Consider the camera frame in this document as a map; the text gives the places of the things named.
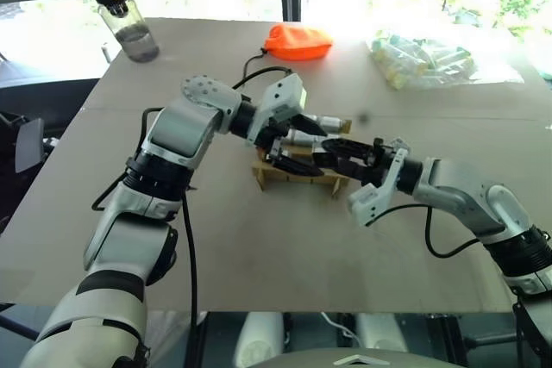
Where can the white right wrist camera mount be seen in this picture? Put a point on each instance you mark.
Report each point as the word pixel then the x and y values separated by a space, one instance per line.
pixel 371 204

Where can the clear bottle with black cap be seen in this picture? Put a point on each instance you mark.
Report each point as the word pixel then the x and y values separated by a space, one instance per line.
pixel 129 23

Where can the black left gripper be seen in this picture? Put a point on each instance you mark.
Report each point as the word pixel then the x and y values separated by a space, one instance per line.
pixel 276 132

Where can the dark grey panel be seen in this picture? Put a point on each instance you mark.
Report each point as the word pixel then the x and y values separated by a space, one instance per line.
pixel 29 144

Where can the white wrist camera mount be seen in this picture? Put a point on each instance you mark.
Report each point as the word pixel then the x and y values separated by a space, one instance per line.
pixel 281 98
pixel 371 204

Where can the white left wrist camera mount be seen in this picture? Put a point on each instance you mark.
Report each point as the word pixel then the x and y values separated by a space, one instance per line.
pixel 281 98

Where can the clear plastic bag of tubes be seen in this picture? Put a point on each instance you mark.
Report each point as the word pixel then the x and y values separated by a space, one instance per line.
pixel 431 62

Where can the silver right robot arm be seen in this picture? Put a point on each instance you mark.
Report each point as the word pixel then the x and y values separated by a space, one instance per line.
pixel 468 200

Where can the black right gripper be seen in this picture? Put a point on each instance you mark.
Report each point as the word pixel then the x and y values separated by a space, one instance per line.
pixel 376 165

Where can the white rounded shape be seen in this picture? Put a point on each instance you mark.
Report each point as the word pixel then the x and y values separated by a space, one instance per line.
pixel 379 331
pixel 259 338

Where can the grey rounded robot body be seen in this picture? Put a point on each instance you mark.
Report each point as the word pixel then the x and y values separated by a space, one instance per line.
pixel 358 359

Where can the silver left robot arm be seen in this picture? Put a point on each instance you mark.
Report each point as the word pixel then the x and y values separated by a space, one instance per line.
pixel 177 131

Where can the silver test tube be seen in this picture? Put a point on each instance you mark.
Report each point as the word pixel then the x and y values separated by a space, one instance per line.
pixel 334 123

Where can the wooden test tube rack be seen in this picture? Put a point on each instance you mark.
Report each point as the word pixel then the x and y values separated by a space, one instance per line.
pixel 302 178

